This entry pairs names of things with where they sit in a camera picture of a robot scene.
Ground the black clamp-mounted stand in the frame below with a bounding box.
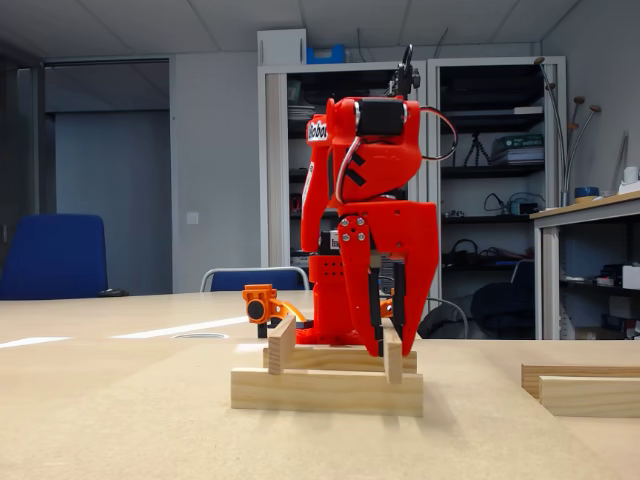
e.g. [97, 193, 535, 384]
[384, 43, 422, 99]

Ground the small black flexible tripod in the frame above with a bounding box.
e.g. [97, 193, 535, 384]
[463, 130, 494, 167]

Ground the black bag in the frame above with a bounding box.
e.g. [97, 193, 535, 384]
[419, 302, 469, 340]

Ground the brown MDF board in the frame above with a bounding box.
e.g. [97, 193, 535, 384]
[0, 342, 621, 480]

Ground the grey metal shelving cabinet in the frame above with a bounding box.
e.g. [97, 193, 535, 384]
[257, 55, 569, 341]

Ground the large blue office chair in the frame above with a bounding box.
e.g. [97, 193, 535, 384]
[0, 213, 109, 301]

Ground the grey workbench with wooden top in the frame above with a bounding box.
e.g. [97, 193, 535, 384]
[529, 189, 640, 341]

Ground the wooden stick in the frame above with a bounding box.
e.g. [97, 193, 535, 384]
[381, 324, 405, 386]
[229, 367, 425, 419]
[520, 363, 640, 400]
[267, 313, 299, 376]
[262, 345, 419, 375]
[538, 375, 640, 419]

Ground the metal coat stand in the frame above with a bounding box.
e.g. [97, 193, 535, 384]
[532, 55, 604, 207]

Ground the stack of books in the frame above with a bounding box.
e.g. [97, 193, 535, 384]
[491, 133, 546, 166]

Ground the blue plastic box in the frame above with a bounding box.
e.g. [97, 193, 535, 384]
[305, 44, 347, 65]

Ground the blue chair with grey frame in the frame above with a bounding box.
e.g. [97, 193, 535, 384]
[199, 266, 312, 294]

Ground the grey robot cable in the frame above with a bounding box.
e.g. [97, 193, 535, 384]
[427, 298, 470, 340]

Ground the black office chair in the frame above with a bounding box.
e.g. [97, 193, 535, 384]
[469, 258, 537, 340]

